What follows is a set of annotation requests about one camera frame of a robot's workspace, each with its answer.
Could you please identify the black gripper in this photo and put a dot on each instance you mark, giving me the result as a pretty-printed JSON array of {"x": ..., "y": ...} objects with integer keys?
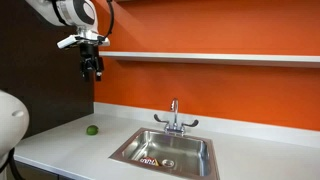
[{"x": 90, "y": 60}]

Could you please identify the yellow Fritos chip bag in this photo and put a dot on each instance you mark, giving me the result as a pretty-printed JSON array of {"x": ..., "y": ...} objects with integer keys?
[{"x": 149, "y": 161}]

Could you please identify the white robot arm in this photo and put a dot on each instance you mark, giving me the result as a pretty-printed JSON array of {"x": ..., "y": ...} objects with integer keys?
[{"x": 82, "y": 15}]

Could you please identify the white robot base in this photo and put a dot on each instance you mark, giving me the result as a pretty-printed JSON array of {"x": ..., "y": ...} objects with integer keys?
[{"x": 14, "y": 121}]

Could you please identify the stainless steel sink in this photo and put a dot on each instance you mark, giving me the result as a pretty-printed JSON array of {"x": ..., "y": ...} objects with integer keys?
[{"x": 183, "y": 156}]

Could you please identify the dark wood cabinet panel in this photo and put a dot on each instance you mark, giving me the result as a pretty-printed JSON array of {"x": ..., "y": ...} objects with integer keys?
[{"x": 44, "y": 77}]

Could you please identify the green lime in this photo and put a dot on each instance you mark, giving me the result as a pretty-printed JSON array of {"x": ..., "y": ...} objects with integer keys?
[{"x": 92, "y": 130}]

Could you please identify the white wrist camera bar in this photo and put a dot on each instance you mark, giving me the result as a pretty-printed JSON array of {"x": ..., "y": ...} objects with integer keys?
[{"x": 76, "y": 40}]

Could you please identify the white wall shelf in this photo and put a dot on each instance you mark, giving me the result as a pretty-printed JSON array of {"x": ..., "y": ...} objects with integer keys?
[{"x": 206, "y": 58}]

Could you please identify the chrome faucet with black handles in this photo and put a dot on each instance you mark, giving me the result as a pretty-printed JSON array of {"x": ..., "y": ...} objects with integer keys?
[{"x": 174, "y": 127}]

